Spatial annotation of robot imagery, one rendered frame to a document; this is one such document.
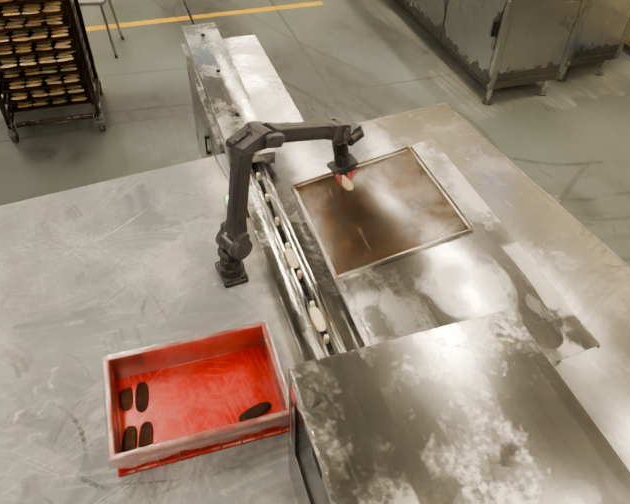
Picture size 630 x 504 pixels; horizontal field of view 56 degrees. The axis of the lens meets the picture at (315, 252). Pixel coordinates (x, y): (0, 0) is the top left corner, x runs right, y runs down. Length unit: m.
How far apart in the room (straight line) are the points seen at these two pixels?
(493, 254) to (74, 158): 2.95
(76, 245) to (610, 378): 1.81
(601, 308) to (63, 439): 1.70
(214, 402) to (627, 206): 3.02
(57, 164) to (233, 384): 2.68
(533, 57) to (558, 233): 2.48
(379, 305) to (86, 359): 0.90
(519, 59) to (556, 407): 3.60
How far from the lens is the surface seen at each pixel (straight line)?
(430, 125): 2.82
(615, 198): 4.13
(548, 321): 1.85
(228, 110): 2.68
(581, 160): 4.37
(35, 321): 2.07
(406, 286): 1.89
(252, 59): 3.31
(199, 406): 1.74
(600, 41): 5.25
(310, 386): 1.19
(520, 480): 1.17
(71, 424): 1.81
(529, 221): 2.40
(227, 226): 1.91
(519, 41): 4.55
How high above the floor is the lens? 2.31
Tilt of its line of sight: 45 degrees down
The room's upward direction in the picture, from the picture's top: 2 degrees clockwise
